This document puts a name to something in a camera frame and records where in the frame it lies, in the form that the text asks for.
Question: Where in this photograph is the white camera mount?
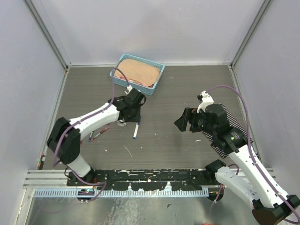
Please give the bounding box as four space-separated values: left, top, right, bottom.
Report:
197 90 214 113
127 85 132 92

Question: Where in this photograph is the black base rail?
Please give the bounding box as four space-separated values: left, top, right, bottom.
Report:
67 168 222 191

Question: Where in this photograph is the peach folded towel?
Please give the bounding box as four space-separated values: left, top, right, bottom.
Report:
117 59 161 88

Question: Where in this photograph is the white marker blue print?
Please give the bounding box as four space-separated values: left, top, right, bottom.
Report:
133 122 140 139

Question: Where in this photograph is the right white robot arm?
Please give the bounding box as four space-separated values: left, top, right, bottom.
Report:
174 104 300 225

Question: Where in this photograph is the red gel pen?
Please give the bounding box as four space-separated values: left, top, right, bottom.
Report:
91 126 110 141

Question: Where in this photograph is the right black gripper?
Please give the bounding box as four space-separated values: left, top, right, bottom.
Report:
175 106 217 135

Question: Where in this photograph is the blue plastic basket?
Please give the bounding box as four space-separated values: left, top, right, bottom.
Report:
109 54 165 96

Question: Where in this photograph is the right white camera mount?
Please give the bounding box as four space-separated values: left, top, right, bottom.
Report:
197 90 214 113

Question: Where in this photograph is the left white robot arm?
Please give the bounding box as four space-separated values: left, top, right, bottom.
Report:
46 87 147 186

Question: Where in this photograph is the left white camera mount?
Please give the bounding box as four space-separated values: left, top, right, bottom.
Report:
127 85 132 92

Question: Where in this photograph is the black white striped cloth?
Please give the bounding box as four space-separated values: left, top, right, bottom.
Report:
202 104 247 158

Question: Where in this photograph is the blue slotted cable duct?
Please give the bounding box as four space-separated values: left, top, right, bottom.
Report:
33 188 209 198

